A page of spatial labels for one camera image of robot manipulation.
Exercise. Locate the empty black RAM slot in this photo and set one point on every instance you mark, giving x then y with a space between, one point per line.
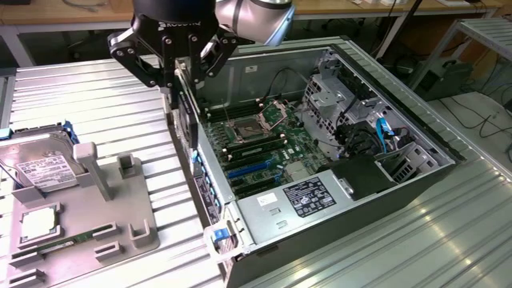
233 108
236 115

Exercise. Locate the grey power supply unit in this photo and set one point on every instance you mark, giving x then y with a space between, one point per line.
272 222

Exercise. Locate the blue disk caddy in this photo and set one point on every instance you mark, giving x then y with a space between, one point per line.
70 132

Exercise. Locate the silver chipset heatsink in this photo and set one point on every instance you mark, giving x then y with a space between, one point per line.
300 170

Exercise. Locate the open metal socket cover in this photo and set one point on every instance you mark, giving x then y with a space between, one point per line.
276 115

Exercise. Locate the grey metal frame piece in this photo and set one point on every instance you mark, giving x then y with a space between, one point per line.
5 93

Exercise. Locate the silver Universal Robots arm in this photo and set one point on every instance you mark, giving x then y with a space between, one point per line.
256 18

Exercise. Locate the blue case latch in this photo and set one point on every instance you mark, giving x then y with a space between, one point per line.
218 234

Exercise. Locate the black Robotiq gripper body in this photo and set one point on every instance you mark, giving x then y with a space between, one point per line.
176 18

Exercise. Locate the green motherboard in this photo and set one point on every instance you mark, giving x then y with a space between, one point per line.
297 150

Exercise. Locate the silver hard disk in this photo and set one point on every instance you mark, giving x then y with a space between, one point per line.
44 168

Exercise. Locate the silver CPU chip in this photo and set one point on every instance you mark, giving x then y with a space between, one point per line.
37 223

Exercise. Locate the CPU socket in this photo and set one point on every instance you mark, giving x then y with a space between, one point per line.
248 130

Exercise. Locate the grey parts rack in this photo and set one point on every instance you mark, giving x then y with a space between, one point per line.
80 216

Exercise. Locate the black plastic air duct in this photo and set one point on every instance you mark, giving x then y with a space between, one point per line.
360 177

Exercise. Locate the black low-profile graphics card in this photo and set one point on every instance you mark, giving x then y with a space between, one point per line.
188 114

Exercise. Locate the thin socket locking lever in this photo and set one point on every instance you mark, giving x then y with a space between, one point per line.
225 111

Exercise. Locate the metal slat side table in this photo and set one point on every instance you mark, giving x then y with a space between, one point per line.
488 33

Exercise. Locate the black box on floor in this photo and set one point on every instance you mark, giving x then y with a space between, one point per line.
448 81

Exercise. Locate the wooden desk with white frame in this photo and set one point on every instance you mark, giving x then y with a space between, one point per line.
40 16

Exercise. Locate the green RAM stick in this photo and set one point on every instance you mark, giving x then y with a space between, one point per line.
76 238

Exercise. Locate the metal disk bay cage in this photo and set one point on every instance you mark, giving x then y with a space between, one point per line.
325 114

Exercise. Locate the open black PC case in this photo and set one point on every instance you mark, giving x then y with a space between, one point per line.
360 216

